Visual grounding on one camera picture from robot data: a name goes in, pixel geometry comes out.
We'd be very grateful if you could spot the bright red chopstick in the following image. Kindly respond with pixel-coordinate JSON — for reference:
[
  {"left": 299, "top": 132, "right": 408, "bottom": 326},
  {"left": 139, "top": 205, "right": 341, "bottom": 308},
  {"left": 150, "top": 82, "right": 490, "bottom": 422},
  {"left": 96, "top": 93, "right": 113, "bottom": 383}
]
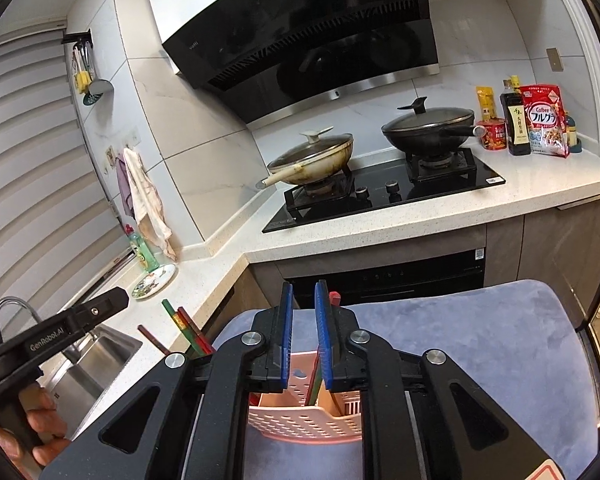
[
  {"left": 329, "top": 292, "right": 341, "bottom": 307},
  {"left": 137, "top": 324, "right": 171, "bottom": 356}
]

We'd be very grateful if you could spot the chrome kitchen faucet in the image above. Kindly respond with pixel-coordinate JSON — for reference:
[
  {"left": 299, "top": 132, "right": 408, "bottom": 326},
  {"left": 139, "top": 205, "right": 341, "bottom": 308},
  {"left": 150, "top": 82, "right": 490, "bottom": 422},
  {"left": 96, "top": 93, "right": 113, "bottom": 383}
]
[{"left": 0, "top": 294, "right": 84, "bottom": 361}]

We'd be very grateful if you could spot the person's left hand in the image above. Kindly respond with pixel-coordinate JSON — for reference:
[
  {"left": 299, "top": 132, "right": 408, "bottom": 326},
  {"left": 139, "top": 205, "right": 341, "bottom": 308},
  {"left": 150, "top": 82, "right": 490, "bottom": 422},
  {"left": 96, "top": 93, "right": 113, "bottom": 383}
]
[{"left": 0, "top": 382, "right": 71, "bottom": 479}]

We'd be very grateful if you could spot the green chopstick right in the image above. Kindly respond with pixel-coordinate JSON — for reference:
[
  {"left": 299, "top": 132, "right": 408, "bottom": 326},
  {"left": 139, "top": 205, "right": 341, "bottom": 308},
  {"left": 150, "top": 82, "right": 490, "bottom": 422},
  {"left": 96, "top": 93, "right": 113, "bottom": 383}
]
[{"left": 304, "top": 356, "right": 322, "bottom": 406}]

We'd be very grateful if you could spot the green chopstick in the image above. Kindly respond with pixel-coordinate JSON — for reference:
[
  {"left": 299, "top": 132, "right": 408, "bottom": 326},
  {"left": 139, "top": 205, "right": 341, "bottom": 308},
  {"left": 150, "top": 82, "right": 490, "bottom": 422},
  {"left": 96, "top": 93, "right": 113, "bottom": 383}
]
[
  {"left": 304, "top": 356, "right": 322, "bottom": 406},
  {"left": 161, "top": 299, "right": 204, "bottom": 356}
]

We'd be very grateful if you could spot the dark red chopstick pair member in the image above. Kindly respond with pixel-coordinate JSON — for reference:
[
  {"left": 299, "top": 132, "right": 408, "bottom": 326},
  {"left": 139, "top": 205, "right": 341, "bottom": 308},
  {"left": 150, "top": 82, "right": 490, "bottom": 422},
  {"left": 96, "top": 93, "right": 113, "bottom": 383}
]
[{"left": 178, "top": 307, "right": 214, "bottom": 354}]

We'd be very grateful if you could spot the pink perforated utensil holder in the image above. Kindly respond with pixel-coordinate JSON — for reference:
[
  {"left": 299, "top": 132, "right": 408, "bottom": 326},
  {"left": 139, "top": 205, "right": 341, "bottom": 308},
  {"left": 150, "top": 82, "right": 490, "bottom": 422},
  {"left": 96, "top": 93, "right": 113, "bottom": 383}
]
[{"left": 248, "top": 351, "right": 362, "bottom": 444}]

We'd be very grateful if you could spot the stainless steel sink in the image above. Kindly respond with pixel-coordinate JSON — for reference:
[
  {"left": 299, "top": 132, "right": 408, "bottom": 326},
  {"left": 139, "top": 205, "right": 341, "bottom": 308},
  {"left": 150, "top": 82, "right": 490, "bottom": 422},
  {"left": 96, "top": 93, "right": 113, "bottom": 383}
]
[{"left": 40, "top": 325, "right": 142, "bottom": 439}]

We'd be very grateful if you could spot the green chopstick left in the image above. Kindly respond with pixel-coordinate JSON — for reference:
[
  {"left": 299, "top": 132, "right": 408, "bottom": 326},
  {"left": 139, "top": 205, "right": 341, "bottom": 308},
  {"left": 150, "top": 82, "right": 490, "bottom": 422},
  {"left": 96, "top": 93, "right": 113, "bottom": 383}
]
[{"left": 161, "top": 299, "right": 204, "bottom": 356}]

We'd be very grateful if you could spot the built-in black oven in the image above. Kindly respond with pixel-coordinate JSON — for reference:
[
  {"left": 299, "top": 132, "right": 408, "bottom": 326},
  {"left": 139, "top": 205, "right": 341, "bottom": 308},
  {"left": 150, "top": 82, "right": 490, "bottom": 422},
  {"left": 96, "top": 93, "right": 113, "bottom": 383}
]
[{"left": 288, "top": 247, "right": 486, "bottom": 309}]

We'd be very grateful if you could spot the painted small plate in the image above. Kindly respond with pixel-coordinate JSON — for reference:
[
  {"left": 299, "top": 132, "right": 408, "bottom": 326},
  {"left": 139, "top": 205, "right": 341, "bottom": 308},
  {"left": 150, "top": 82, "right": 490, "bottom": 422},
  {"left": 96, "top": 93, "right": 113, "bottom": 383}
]
[{"left": 131, "top": 263, "right": 178, "bottom": 300}]

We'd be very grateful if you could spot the green dish soap bottle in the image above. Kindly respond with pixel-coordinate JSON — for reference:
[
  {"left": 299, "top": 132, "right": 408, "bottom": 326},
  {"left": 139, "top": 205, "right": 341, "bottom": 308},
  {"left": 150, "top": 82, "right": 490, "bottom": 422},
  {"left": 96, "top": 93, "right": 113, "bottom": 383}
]
[{"left": 124, "top": 224, "right": 160, "bottom": 273}]

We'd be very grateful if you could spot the white hanging towel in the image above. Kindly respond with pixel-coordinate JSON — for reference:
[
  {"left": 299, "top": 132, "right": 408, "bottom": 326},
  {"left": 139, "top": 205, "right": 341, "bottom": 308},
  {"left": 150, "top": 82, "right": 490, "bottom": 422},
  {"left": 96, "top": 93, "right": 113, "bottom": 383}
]
[{"left": 122, "top": 148, "right": 178, "bottom": 261}]

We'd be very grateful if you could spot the purple hanging cloth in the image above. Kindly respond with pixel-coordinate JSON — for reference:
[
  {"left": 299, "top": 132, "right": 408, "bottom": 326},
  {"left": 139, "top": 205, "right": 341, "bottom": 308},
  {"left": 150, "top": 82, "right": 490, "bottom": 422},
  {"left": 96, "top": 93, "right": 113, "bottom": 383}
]
[{"left": 114, "top": 156, "right": 134, "bottom": 217}]

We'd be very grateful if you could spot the blue-grey plush table cloth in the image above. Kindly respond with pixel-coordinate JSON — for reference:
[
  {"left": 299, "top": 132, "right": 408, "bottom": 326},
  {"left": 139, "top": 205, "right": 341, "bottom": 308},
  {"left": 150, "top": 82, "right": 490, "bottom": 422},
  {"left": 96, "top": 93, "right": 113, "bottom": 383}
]
[{"left": 212, "top": 278, "right": 600, "bottom": 480}]

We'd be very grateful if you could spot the black gas stove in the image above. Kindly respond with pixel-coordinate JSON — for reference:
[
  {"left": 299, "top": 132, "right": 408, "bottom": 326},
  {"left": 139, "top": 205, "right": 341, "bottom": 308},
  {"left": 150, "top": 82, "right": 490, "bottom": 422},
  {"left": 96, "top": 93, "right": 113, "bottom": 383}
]
[{"left": 263, "top": 148, "right": 505, "bottom": 233}]

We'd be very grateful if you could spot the beige pan with lid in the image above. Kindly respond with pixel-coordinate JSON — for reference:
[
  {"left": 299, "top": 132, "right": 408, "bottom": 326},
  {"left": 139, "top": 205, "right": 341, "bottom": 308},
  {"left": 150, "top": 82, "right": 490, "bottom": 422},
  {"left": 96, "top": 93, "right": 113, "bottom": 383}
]
[{"left": 257, "top": 126, "right": 354, "bottom": 190}]

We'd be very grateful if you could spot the black wok with lid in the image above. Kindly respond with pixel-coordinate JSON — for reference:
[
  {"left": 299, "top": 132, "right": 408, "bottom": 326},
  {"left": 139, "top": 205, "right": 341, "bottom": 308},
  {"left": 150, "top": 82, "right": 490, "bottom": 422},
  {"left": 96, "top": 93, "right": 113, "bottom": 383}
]
[{"left": 381, "top": 96, "right": 486, "bottom": 159}]

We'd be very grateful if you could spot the red snack cup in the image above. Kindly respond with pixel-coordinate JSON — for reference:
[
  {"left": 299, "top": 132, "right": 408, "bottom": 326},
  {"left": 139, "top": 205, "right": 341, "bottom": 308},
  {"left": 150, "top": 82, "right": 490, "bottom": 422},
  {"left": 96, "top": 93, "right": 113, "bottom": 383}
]
[{"left": 477, "top": 118, "right": 507, "bottom": 151}]

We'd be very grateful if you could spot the yellow snack packet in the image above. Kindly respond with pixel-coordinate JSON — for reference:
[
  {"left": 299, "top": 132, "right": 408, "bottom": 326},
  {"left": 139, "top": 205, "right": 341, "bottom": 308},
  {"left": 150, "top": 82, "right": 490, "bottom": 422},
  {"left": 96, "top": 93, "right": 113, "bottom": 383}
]
[{"left": 476, "top": 86, "right": 498, "bottom": 122}]

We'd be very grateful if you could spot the red cereal bag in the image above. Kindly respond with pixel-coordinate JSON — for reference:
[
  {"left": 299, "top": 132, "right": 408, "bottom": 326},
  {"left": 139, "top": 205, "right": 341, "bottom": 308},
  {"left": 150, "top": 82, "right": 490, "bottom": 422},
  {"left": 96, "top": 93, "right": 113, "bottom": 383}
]
[{"left": 519, "top": 84, "right": 569, "bottom": 158}]

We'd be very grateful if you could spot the dark soy sauce bottle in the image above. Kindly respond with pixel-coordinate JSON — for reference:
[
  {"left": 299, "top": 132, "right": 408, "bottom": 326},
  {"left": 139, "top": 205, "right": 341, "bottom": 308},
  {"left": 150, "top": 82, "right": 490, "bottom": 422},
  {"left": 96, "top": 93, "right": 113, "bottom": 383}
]
[{"left": 500, "top": 75, "right": 531, "bottom": 156}]

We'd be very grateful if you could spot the small green bottle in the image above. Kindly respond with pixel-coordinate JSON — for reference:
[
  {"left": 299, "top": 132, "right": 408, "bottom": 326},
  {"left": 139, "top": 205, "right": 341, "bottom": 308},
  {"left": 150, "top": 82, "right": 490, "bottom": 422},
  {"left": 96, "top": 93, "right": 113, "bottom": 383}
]
[{"left": 565, "top": 110, "right": 582, "bottom": 153}]

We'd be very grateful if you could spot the black range hood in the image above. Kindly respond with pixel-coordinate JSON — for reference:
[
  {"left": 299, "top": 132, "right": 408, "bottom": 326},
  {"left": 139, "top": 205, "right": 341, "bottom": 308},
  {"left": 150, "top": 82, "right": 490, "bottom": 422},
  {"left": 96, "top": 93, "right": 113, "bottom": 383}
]
[{"left": 163, "top": 0, "right": 439, "bottom": 127}]

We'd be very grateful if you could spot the wall utensil rack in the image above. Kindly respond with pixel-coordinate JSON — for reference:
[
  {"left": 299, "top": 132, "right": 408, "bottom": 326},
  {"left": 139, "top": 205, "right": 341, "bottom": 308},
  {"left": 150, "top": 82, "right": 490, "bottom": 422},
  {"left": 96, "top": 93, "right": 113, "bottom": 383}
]
[{"left": 61, "top": 30, "right": 114, "bottom": 106}]

